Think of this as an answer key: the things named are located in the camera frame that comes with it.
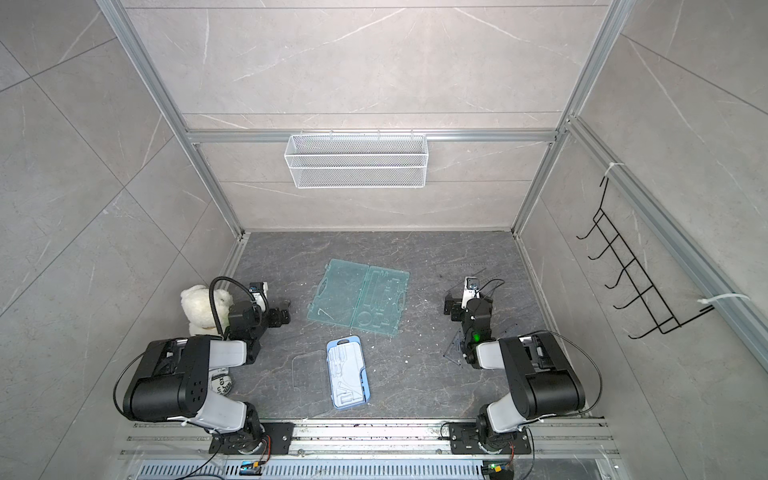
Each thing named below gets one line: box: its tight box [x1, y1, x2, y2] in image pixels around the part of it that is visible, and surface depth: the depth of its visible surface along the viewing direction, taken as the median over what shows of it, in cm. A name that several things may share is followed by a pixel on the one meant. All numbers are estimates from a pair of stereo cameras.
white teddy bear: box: [180, 284, 234, 336], surface depth 78 cm
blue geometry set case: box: [326, 335, 371, 410], surface depth 85 cm
